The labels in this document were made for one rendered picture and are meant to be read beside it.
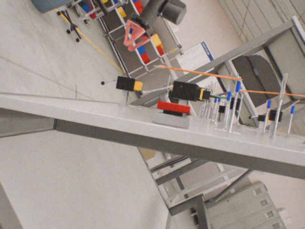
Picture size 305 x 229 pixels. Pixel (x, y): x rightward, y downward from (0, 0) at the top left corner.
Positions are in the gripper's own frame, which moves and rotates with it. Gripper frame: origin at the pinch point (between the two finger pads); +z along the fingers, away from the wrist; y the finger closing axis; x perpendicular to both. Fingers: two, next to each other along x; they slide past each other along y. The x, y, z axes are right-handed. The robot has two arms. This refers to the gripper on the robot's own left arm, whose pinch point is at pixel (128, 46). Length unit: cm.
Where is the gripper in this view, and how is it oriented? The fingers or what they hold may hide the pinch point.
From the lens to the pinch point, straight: 103.6
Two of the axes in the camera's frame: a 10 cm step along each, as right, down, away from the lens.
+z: -5.6, 8.3, 0.1
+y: 1.9, 1.2, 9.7
